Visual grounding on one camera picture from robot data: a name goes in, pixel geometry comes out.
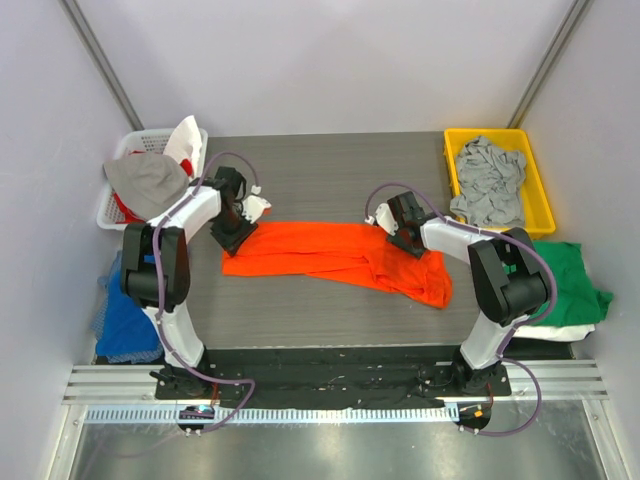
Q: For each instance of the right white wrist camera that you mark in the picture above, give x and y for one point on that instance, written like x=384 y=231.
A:
x=384 y=219

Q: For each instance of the green folded t shirt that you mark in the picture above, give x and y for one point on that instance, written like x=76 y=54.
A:
x=579 y=303

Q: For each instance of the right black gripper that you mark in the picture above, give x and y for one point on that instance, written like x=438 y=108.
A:
x=409 y=242

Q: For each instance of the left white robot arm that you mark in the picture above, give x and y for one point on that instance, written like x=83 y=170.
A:
x=155 y=271

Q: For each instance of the aluminium rail frame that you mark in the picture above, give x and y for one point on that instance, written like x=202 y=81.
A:
x=555 y=424

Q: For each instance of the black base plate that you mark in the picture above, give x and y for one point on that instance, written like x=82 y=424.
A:
x=398 y=377

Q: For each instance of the red cloth in basket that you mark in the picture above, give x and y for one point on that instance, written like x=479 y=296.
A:
x=128 y=216

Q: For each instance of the grey shirt in yellow bin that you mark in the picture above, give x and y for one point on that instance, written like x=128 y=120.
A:
x=490 y=180

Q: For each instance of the corner metal post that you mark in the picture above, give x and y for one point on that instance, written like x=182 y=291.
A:
x=91 y=43
x=574 y=16

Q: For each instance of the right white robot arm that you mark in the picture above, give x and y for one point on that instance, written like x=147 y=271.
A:
x=510 y=280

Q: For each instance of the left corner metal post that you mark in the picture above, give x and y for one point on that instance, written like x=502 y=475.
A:
x=91 y=43

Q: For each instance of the yellow plastic bin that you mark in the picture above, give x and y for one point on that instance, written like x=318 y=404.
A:
x=539 y=221

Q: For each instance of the beige grey shirt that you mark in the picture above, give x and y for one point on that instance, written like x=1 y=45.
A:
x=147 y=183

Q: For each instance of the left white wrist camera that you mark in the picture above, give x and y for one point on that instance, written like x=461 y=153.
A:
x=254 y=206

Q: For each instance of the slotted cable duct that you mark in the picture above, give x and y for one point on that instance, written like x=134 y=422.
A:
x=183 y=414

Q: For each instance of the right corner metal post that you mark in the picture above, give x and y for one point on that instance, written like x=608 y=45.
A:
x=574 y=16

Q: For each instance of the white cloth in basket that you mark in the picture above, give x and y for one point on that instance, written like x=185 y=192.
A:
x=187 y=146

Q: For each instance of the blue white checkered cloth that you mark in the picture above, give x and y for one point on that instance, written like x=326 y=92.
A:
x=102 y=320

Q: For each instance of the orange t shirt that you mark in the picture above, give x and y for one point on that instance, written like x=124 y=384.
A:
x=354 y=254

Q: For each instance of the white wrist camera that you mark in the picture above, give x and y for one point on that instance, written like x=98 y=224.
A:
x=384 y=219
x=254 y=206

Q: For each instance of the white folded t shirt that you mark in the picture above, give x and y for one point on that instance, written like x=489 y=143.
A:
x=566 y=334

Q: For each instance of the white plastic basket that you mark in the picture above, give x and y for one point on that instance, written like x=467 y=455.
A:
x=148 y=140

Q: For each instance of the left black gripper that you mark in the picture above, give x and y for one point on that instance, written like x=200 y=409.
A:
x=234 y=235

